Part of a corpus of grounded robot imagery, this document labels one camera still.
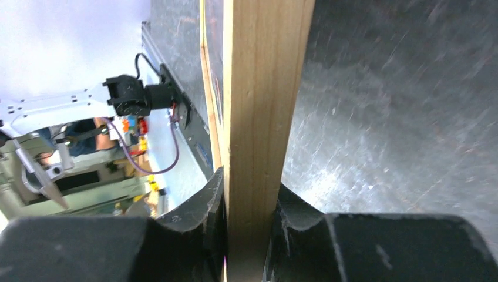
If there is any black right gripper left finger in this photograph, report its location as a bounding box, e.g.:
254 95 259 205
1 169 226 281

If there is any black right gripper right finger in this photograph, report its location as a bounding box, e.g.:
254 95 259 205
264 186 497 281

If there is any wooden picture frame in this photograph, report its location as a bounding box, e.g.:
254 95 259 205
199 1 315 281

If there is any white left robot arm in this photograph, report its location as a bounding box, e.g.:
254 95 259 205
1 75 184 139

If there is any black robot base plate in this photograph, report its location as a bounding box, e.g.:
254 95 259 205
142 21 213 178

